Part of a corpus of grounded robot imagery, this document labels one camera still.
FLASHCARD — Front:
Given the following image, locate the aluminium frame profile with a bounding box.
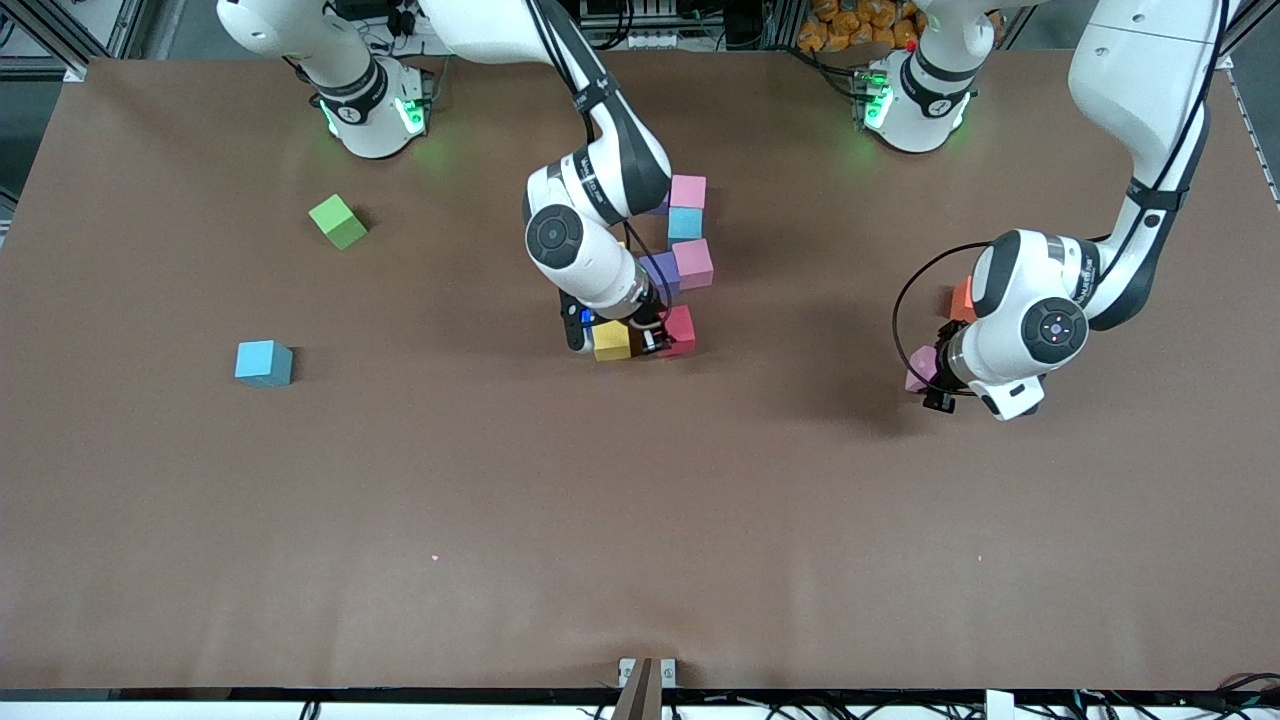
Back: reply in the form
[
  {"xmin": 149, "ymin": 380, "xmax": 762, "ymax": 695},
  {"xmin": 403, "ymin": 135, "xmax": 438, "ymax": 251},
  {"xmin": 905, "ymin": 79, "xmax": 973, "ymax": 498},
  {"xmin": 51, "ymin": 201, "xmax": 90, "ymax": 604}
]
[
  {"xmin": 1200, "ymin": 0, "xmax": 1280, "ymax": 71},
  {"xmin": 0, "ymin": 0, "xmax": 151, "ymax": 81}
]

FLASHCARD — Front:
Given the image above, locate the aluminium frame post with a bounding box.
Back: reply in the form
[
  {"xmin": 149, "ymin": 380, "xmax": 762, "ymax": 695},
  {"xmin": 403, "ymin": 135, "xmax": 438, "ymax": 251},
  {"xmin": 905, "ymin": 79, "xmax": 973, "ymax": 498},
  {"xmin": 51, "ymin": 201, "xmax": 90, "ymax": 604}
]
[{"xmin": 765, "ymin": 0, "xmax": 801, "ymax": 53}]

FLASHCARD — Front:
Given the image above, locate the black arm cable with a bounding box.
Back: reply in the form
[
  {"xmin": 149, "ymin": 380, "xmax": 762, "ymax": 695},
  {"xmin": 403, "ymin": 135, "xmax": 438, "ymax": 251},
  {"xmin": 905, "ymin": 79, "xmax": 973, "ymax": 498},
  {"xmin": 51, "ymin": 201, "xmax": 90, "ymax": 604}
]
[
  {"xmin": 525, "ymin": 0, "xmax": 666, "ymax": 311},
  {"xmin": 892, "ymin": 0, "xmax": 1231, "ymax": 401}
]

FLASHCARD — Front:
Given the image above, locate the red foam cube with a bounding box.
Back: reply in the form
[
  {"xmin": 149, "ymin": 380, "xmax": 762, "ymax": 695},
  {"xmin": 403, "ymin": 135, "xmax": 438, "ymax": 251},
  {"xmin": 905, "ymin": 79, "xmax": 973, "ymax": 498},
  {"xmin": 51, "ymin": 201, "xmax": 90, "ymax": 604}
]
[{"xmin": 657, "ymin": 304, "xmax": 697, "ymax": 359}]

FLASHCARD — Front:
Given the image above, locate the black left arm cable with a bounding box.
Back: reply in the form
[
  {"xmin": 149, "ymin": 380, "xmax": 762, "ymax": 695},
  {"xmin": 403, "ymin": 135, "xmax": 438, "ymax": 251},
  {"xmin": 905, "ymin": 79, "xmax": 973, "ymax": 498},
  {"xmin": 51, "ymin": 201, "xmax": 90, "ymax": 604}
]
[{"xmin": 892, "ymin": 0, "xmax": 1231, "ymax": 401}]

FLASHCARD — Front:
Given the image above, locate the bag of orange fruits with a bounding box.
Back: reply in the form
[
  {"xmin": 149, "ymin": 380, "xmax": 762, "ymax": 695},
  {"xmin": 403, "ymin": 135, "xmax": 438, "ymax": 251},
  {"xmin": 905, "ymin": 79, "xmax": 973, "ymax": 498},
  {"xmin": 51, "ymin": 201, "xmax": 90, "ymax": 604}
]
[{"xmin": 797, "ymin": 0, "xmax": 921, "ymax": 53}]

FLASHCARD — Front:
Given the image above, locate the green foam cube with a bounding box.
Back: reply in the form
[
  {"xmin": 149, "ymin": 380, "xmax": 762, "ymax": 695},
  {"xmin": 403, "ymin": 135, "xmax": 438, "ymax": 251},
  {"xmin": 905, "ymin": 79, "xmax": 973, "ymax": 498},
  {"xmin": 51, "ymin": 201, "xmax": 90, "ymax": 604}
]
[{"xmin": 308, "ymin": 194, "xmax": 369, "ymax": 251}]

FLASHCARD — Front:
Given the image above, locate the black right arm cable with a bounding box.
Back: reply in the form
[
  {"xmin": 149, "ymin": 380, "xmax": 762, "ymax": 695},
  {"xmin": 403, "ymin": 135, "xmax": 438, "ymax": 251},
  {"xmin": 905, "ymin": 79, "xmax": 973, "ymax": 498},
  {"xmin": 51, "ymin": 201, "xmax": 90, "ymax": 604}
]
[{"xmin": 525, "ymin": 0, "xmax": 666, "ymax": 311}]

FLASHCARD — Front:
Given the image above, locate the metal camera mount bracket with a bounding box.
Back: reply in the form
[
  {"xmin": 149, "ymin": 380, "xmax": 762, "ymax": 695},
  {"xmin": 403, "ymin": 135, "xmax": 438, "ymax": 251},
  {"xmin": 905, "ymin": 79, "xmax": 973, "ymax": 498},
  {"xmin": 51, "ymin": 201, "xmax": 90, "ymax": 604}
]
[{"xmin": 612, "ymin": 657, "xmax": 677, "ymax": 720}]

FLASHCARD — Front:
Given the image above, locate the brown table cover sheet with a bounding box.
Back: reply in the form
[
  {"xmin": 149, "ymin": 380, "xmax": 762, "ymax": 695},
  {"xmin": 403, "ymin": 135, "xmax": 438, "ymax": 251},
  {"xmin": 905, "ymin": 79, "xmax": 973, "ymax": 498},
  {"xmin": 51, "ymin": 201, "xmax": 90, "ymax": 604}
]
[{"xmin": 0, "ymin": 50, "xmax": 1280, "ymax": 693}]

